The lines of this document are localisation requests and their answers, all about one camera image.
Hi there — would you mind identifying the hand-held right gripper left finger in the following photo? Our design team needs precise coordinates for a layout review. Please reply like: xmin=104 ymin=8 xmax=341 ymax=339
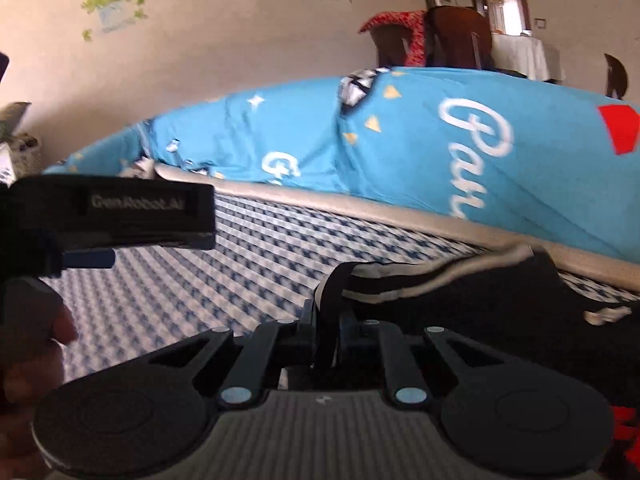
xmin=147 ymin=300 xmax=321 ymax=407

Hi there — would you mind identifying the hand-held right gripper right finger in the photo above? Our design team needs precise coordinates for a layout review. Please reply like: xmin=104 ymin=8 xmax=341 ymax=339
xmin=339 ymin=310 xmax=506 ymax=407

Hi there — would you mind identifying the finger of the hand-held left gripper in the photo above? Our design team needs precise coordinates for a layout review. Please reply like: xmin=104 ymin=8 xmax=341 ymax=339
xmin=61 ymin=249 xmax=117 ymax=269

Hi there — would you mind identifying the black shirt with white stripes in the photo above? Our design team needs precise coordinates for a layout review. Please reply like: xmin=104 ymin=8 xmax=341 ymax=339
xmin=312 ymin=242 xmax=640 ymax=480

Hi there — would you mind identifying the person's left hand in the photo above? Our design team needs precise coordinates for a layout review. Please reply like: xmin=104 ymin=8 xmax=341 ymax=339
xmin=0 ymin=304 xmax=79 ymax=411

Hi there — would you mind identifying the houndstooth sofa mat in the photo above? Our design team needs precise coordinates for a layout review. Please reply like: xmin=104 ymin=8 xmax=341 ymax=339
xmin=37 ymin=165 xmax=640 ymax=386

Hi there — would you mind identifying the grey cushion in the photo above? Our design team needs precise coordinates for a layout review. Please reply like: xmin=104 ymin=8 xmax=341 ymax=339
xmin=0 ymin=101 xmax=32 ymax=138

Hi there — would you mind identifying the blue printed sofa cover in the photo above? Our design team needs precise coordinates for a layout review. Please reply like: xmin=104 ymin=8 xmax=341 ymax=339
xmin=42 ymin=65 xmax=640 ymax=263

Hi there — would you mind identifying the brown wooden chair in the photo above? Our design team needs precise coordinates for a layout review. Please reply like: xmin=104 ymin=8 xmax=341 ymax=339
xmin=425 ymin=6 xmax=493 ymax=71
xmin=370 ymin=25 xmax=426 ymax=68

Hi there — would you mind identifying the red patterned cloth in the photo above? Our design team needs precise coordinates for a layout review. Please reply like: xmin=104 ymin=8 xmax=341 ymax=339
xmin=357 ymin=9 xmax=431 ymax=67

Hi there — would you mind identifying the white tablecloth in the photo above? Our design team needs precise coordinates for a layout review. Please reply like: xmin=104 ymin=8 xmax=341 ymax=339
xmin=490 ymin=34 xmax=566 ymax=83

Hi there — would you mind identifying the narrow wooden door frame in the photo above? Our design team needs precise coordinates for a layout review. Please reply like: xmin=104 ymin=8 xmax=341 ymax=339
xmin=465 ymin=0 xmax=533 ymax=36

